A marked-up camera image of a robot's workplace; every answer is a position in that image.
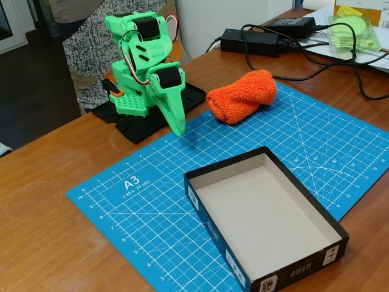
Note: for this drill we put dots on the green gripper with servos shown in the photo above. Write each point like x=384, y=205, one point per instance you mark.
x=168, y=79

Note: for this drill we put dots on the orange fuzzy sock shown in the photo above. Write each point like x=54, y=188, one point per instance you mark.
x=243, y=94

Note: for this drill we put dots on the green 3D-printed robot arm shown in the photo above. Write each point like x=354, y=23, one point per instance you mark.
x=120, y=25

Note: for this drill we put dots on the black cardboard box tray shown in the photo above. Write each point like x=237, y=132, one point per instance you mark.
x=261, y=213

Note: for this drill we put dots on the black and orange table clamp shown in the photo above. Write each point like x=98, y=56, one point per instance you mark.
x=112, y=88

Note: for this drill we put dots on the white chair backrest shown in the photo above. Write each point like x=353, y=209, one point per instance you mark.
x=212, y=18

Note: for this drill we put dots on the person in speckled garment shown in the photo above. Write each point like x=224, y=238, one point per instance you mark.
x=88, y=45

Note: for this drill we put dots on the large black power adapter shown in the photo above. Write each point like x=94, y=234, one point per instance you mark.
x=252, y=39

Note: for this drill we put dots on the blue A3 cutting mat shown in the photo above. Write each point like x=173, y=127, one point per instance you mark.
x=121, y=228

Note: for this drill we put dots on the flat black power adapter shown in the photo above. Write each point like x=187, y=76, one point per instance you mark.
x=291, y=25

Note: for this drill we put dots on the white framed glass door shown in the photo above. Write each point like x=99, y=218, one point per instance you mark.
x=18, y=30

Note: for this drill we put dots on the plastic bag of green parts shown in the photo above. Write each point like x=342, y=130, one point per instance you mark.
x=349, y=36

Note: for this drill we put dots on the yellow sticky note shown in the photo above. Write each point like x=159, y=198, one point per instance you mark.
x=349, y=10

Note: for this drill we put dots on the white paper sheets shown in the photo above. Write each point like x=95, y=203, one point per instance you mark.
x=380, y=59

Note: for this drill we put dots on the brown cardboard package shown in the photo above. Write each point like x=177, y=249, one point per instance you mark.
x=373, y=9

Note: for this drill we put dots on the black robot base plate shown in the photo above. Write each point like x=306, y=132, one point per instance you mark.
x=143, y=127

